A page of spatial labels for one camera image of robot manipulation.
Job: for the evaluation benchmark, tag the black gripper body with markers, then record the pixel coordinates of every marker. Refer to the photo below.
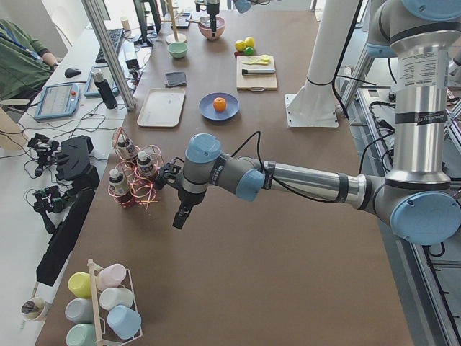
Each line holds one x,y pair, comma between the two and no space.
212,9
189,199

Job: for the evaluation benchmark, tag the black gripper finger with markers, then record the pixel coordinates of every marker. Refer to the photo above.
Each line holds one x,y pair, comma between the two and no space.
213,23
181,216

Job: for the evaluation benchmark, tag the blue round plate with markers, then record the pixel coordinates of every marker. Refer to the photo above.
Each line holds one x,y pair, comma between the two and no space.
207,110

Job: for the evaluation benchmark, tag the orange fruit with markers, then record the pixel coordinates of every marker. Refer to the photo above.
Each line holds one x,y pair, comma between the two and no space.
219,104

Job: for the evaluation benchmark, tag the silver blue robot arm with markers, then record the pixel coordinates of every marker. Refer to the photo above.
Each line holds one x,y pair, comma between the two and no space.
413,197
243,6

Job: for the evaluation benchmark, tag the pink bowl with ice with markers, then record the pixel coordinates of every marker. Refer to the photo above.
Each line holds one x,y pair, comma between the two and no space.
205,28

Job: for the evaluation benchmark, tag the tea bottle two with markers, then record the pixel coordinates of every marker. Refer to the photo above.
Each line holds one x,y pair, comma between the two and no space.
146,167

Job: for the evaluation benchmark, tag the whole yellow lemon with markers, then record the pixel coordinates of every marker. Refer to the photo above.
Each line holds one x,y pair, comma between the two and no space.
240,45
250,42

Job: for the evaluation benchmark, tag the wooden cup tree stand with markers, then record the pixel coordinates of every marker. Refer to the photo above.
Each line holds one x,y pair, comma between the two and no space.
176,36

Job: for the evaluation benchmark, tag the green bowl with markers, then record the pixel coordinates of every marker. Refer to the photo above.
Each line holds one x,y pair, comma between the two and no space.
178,49

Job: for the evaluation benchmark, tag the tea bottle one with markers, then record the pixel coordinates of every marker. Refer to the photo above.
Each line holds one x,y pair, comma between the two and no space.
127,149

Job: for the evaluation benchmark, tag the green lime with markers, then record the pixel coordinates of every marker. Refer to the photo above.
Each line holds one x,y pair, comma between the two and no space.
249,51

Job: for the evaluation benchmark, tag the tea bottle three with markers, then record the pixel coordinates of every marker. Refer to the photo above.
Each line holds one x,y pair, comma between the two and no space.
120,189

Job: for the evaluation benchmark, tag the steel muddler with black tip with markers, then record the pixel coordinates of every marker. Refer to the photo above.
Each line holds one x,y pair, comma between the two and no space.
257,71

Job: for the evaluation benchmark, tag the cream rabbit tray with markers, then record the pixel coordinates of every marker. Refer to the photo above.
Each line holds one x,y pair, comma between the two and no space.
162,108

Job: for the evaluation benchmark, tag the lemon half slice upper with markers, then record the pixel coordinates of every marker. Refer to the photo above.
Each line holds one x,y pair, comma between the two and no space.
264,58

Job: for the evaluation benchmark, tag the yellow plastic knife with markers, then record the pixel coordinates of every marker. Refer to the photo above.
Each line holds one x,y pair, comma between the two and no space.
256,62

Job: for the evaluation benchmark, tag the grey folded cloth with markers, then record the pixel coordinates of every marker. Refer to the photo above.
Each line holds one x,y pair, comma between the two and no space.
174,79

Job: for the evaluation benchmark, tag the wooden cutting board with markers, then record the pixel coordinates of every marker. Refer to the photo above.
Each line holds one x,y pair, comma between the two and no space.
255,82

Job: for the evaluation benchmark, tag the pink cup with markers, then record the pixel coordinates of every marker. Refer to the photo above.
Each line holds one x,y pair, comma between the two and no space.
111,277

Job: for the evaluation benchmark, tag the black thermos bottle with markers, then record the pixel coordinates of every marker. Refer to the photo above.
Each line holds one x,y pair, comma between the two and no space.
104,89

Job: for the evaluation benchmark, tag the white cup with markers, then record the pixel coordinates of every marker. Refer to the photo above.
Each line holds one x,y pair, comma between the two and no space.
112,297

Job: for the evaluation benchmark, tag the blue cup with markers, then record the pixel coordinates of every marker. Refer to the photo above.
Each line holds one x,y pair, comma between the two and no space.
124,322

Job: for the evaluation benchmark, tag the yellow cup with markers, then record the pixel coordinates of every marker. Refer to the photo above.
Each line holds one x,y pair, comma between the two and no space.
80,285

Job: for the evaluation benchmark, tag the black computer mouse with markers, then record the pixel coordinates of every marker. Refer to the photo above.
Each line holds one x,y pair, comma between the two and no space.
72,72

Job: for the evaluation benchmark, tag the grey cup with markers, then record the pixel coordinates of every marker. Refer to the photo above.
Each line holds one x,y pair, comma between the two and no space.
80,311

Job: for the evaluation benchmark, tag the mint green cup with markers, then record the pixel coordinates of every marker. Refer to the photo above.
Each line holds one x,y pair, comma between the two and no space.
81,335

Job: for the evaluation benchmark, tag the person in green shirt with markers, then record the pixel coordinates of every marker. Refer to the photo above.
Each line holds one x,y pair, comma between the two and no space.
26,64

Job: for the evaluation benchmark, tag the paper cup with tools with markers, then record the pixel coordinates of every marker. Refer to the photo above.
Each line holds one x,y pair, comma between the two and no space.
35,309

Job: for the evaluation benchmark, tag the copper wire bottle rack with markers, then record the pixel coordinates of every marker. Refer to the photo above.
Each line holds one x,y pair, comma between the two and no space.
142,189

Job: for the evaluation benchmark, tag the aluminium frame post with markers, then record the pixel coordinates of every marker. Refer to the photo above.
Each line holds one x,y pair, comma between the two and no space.
94,15

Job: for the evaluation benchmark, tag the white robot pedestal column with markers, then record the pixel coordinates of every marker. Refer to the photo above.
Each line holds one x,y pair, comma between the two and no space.
314,105

